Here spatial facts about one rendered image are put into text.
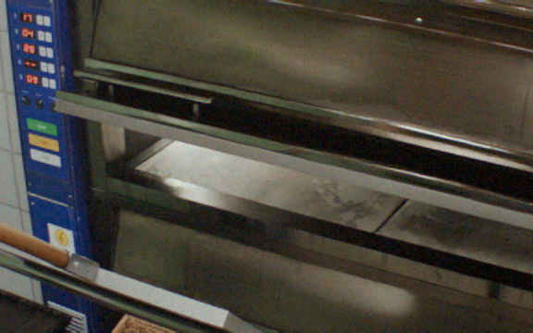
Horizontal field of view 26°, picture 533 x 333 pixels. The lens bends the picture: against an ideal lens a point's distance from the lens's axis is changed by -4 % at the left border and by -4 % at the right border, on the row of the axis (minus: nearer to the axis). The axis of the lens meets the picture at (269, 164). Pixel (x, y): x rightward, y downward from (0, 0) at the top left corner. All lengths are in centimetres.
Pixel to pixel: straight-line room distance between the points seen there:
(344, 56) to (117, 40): 51
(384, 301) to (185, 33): 65
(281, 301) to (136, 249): 37
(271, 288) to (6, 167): 73
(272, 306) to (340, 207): 25
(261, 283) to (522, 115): 73
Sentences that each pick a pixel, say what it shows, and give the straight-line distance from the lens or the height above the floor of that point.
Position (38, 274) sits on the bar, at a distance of 225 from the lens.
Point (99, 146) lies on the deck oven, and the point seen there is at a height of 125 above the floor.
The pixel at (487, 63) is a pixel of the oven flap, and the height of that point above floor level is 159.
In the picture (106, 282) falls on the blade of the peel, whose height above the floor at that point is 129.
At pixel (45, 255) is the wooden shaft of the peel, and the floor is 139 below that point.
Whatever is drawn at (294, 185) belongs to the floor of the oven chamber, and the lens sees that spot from 247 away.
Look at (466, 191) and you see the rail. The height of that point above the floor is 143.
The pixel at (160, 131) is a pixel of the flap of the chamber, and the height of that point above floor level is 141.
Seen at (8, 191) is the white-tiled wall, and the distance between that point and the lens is 281.
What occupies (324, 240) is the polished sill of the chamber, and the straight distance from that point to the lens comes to 229.
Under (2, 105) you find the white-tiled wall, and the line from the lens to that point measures 270.
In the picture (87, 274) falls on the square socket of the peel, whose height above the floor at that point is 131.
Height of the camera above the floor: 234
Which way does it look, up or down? 27 degrees down
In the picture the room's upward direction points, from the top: 2 degrees counter-clockwise
